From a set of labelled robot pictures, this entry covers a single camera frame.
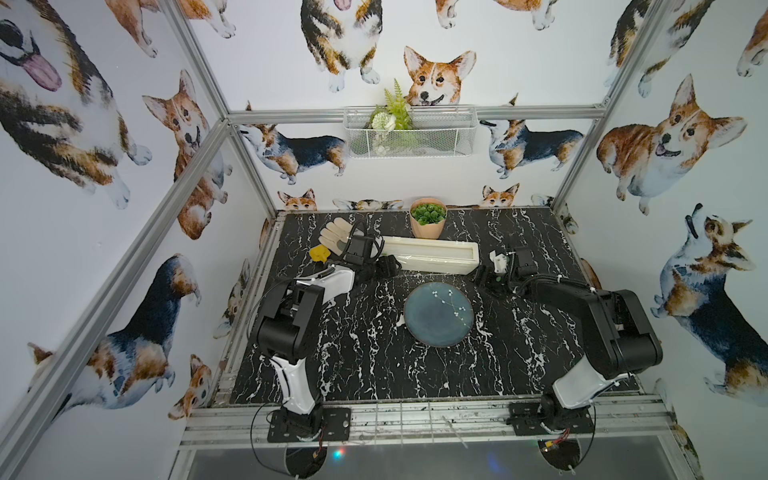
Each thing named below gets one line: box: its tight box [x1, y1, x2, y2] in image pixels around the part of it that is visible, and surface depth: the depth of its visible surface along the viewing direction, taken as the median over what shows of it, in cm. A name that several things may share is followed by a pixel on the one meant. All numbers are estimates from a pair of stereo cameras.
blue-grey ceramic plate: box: [403, 282, 475, 348], surface depth 93 cm
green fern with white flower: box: [368, 78, 416, 155], surface depth 86 cm
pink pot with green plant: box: [409, 198, 448, 240], surface depth 105 cm
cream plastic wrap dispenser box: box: [380, 236, 480, 275], surface depth 100 cm
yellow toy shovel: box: [309, 244, 331, 263], surface depth 108 cm
